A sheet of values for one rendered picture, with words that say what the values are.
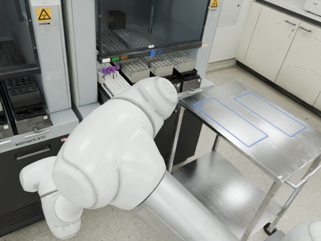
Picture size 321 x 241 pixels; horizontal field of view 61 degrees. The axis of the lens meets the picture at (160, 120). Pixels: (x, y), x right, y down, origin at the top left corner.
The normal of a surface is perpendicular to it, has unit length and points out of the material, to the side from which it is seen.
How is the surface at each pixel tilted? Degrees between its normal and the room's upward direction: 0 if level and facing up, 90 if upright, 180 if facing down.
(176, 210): 44
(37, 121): 90
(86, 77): 90
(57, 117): 0
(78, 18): 90
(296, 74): 90
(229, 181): 0
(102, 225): 0
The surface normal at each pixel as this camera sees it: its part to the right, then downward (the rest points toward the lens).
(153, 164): 0.62, -0.40
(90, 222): 0.11, -0.78
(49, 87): 0.54, 0.57
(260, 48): -0.84, 0.25
